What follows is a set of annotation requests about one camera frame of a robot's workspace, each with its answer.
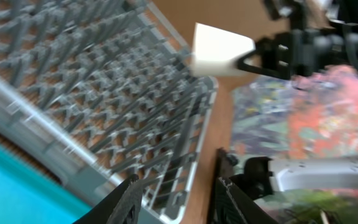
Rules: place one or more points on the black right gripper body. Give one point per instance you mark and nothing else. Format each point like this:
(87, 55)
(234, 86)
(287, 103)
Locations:
(298, 50)

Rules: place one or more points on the white cup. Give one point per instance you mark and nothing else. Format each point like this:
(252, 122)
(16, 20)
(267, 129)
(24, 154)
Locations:
(215, 52)

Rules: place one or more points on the teal serving tray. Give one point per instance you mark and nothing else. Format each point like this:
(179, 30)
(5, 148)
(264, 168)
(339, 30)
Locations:
(28, 197)

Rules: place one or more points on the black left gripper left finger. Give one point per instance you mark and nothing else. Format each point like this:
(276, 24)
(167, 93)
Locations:
(121, 206)

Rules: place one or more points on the grey dishwasher rack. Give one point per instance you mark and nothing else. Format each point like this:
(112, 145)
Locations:
(97, 90)

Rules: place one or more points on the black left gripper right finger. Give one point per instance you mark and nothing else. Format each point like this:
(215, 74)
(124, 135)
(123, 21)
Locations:
(230, 205)

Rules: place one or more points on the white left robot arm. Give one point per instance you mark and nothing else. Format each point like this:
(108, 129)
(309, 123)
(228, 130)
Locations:
(263, 176)

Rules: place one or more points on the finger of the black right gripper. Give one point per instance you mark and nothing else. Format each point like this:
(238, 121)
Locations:
(263, 60)

